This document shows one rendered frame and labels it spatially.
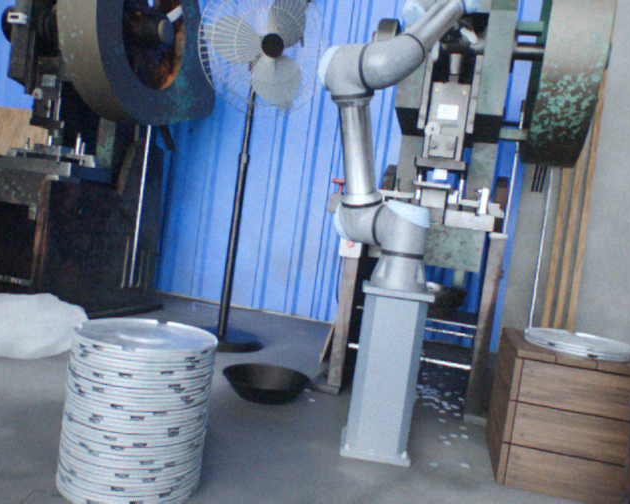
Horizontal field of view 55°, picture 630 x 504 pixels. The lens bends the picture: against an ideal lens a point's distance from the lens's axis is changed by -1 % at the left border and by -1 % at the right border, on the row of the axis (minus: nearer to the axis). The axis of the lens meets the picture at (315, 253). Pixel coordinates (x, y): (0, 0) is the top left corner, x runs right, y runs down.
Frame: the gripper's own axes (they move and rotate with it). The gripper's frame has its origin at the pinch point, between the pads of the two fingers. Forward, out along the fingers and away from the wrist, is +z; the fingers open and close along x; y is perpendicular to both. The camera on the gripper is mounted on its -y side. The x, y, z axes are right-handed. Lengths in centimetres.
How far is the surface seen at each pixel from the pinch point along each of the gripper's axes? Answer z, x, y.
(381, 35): 0.4, -24.3, -27.4
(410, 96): 13.2, -20.6, -3.4
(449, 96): 20.1, -7.7, -3.4
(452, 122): 25.5, -9.6, 4.5
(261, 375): 34, -95, 82
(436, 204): 33, -23, 33
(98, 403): -56, -76, 128
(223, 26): -19, -84, -50
